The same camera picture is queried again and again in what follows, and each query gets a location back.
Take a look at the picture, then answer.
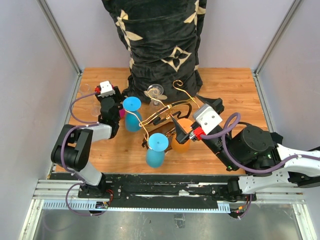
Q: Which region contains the black floral plush blanket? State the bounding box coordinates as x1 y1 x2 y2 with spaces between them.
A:
102 0 207 103

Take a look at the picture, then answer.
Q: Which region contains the aluminium frame post left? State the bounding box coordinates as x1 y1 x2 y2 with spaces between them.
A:
36 0 83 76

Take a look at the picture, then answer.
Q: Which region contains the orange wine glass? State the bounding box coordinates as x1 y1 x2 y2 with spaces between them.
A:
171 118 196 154

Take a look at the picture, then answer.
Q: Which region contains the black cloth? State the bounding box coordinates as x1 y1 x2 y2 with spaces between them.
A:
270 132 284 145

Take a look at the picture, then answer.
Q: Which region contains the aluminium frame post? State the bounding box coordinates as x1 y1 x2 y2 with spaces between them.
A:
36 0 83 76
253 0 304 76

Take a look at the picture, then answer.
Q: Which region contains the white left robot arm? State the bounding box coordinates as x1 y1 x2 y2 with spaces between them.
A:
50 81 124 198

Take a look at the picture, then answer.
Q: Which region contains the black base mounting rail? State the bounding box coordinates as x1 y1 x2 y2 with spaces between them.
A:
77 174 250 209

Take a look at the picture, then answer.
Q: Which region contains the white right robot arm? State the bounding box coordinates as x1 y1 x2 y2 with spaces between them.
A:
173 95 320 202

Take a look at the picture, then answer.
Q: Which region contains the clear wine glass back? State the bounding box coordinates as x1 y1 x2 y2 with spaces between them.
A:
147 84 164 109

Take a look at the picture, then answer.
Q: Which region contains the magenta wine glass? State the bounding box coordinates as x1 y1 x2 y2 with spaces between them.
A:
116 95 125 119

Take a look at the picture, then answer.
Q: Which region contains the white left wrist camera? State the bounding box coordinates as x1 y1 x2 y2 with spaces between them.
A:
99 80 115 97

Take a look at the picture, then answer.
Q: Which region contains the blue wine glass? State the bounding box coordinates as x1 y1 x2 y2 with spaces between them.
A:
122 96 142 132
146 133 169 168

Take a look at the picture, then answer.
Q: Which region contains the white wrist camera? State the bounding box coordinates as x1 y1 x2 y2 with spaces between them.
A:
191 103 223 140
99 80 115 97

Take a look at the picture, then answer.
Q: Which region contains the gold wire wine glass rack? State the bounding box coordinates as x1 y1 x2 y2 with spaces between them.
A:
139 79 199 149

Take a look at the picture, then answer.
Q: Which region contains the blue wine glass front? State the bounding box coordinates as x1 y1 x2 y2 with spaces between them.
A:
146 133 169 168

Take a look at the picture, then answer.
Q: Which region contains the blue wine glass left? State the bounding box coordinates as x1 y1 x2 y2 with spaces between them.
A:
122 96 142 132

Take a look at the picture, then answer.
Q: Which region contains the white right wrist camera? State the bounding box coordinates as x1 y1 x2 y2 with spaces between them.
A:
191 103 223 140

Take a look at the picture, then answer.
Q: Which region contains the aluminium frame post right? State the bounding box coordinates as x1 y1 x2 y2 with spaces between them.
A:
253 0 304 76

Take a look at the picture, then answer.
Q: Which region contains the clear wine glass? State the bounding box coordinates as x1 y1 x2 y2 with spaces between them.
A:
78 84 101 117
147 84 164 109

